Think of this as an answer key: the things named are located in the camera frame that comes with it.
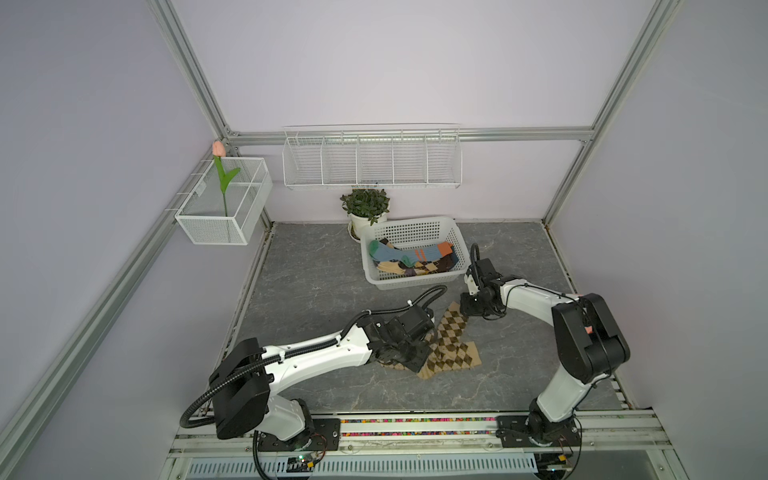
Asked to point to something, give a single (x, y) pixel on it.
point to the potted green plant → (365, 207)
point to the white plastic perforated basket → (413, 233)
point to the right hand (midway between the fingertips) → (465, 306)
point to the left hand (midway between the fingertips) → (419, 359)
